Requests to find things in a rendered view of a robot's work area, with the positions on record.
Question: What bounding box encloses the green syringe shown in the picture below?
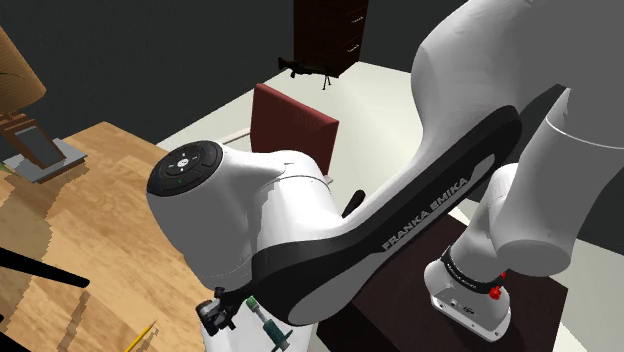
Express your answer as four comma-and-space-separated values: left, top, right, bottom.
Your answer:
245, 296, 295, 352

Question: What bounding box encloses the yellow pencil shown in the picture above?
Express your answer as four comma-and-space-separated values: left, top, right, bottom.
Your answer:
123, 319, 159, 352

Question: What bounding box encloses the wooden desk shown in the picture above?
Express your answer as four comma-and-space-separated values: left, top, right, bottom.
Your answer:
0, 120, 217, 352

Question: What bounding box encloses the black bar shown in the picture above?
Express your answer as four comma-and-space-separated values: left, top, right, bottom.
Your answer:
0, 245, 92, 289

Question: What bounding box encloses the dark robot stand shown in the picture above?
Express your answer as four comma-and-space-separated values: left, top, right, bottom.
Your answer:
316, 214, 570, 352

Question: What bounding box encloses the red chair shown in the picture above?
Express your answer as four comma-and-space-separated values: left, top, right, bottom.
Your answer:
221, 82, 367, 219

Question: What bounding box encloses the black long object on legs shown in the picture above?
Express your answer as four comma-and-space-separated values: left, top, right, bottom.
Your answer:
277, 56, 339, 92

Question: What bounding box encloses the dark brown chest of drawers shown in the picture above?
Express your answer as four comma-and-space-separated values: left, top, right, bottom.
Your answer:
292, 0, 371, 80

